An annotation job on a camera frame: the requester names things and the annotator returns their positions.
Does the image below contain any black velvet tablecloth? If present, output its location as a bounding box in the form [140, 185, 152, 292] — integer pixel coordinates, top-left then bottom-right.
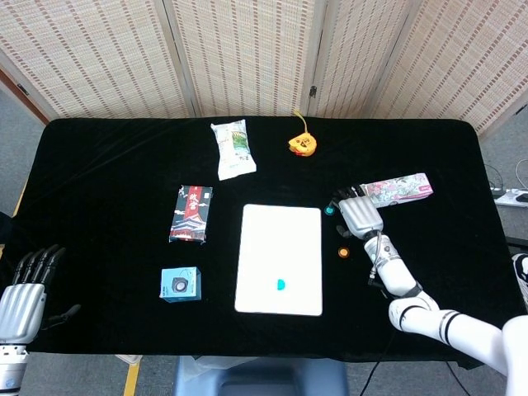
[7, 116, 516, 368]

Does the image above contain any black cable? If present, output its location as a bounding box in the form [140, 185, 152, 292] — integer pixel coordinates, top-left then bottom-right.
[361, 325, 397, 396]

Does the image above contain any white magnetic board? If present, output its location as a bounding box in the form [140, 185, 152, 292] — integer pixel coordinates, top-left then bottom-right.
[233, 203, 324, 318]

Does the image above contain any white snack bag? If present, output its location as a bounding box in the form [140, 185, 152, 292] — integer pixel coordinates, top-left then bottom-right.
[210, 119, 258, 182]

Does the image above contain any yellow tape measure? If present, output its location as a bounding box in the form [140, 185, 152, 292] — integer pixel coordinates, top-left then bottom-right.
[287, 109, 318, 158]

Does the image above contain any woven folding screen panel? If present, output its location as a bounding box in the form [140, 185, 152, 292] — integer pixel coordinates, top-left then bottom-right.
[370, 0, 528, 138]
[0, 0, 200, 125]
[163, 0, 331, 118]
[300, 0, 413, 119]

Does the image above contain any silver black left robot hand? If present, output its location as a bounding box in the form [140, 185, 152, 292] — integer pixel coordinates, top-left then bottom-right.
[0, 243, 83, 347]

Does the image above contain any dark palace print box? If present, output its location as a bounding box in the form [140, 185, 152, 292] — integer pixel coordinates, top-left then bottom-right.
[168, 184, 215, 244]

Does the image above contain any floral print carton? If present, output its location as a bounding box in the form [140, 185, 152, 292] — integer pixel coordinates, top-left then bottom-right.
[359, 172, 435, 209]

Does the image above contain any white black sneaker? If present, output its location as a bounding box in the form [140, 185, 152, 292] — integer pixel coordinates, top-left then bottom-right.
[511, 253, 528, 309]

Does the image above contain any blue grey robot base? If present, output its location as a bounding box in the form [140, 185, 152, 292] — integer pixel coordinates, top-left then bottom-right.
[172, 356, 350, 396]

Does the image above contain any blue speaker carton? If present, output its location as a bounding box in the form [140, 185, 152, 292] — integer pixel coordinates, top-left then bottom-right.
[158, 266, 203, 304]

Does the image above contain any white power strip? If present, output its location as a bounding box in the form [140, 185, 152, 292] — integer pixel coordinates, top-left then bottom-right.
[493, 187, 528, 208]

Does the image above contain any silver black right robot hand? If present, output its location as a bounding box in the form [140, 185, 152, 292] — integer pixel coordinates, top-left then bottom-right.
[329, 186, 385, 241]

